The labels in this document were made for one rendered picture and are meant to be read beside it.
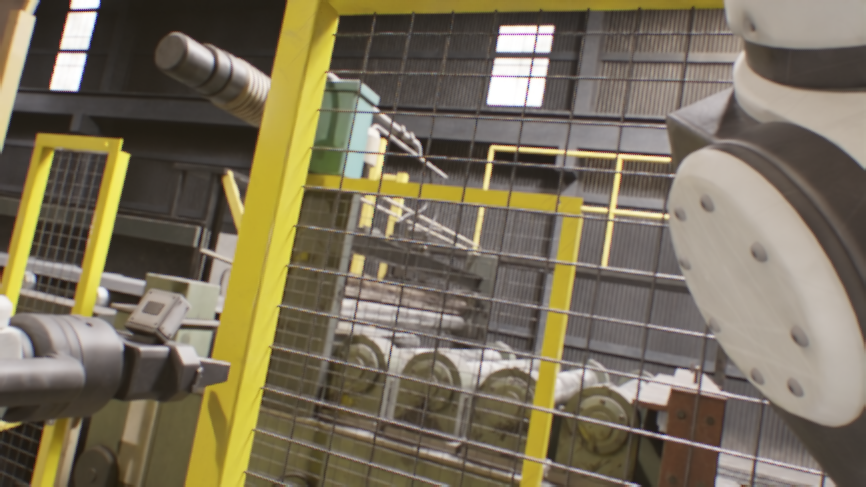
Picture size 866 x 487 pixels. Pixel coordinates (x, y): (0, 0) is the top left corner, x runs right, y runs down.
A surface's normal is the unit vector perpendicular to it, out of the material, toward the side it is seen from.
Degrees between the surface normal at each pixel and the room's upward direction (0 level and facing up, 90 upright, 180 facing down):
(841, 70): 138
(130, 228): 90
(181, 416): 90
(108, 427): 90
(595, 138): 90
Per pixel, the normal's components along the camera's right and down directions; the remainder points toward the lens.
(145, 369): 0.91, 0.13
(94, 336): 0.76, -0.62
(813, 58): -0.74, 0.56
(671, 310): -0.37, -0.16
